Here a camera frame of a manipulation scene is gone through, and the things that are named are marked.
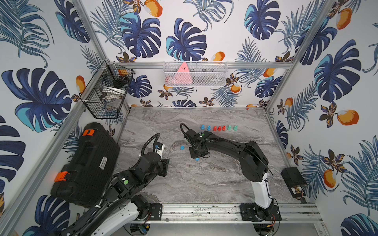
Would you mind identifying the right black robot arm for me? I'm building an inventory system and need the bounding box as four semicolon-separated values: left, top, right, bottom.
180;123;282;222

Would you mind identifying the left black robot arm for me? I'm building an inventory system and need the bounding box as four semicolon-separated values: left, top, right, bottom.
50;133;169;236

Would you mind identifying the pink triangle card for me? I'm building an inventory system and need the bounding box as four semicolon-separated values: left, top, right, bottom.
173;62;193;85

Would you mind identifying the black plastic tool case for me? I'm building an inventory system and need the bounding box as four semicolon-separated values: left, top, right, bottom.
51;123;120;208

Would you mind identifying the black power supply box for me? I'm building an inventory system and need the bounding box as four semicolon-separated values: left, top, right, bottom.
281;167;307;203

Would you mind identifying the clear mesh wall tray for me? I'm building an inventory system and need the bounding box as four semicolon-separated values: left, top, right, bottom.
162;62;228;87

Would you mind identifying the black wire basket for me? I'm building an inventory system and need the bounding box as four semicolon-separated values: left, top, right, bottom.
80;61;135;120

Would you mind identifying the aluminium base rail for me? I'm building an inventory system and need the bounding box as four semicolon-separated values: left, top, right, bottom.
81;203;324;223

